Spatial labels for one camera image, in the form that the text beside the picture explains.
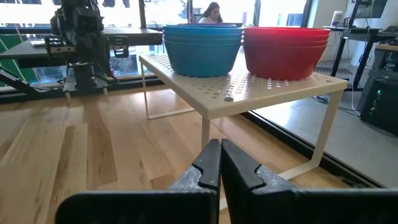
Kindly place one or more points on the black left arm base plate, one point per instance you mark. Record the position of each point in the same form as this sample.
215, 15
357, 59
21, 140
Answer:
70, 85

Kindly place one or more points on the black standing desk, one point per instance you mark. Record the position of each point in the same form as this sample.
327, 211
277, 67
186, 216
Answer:
351, 30

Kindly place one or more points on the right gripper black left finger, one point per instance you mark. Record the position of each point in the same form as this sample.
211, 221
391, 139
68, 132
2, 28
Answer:
140, 207

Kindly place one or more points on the office desk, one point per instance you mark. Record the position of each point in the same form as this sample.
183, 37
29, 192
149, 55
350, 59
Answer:
18, 54

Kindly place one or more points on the white container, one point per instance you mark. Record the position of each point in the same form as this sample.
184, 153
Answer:
337, 18

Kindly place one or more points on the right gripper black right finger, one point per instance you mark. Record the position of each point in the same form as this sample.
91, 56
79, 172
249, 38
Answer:
280, 208

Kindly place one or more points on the black desk leg beam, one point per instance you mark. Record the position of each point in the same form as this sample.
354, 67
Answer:
18, 82

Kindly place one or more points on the person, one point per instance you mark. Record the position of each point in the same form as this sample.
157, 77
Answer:
211, 12

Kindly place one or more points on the black computer tower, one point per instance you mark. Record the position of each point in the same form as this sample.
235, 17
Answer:
382, 105

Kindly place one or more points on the purple plastic mini bowl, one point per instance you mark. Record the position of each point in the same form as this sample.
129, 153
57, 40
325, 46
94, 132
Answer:
186, 24

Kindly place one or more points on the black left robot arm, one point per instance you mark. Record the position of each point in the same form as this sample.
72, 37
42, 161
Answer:
83, 73

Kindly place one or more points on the red plastic mini bowl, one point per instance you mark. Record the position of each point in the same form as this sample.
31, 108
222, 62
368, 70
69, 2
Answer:
283, 62
286, 38
286, 31

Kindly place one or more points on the black computer monitor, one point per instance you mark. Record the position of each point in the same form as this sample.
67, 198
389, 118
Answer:
371, 7

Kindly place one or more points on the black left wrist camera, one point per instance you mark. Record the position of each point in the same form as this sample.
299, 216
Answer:
88, 18

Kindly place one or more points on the white perforated shelf riser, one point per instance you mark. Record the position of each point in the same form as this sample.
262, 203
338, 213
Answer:
217, 93

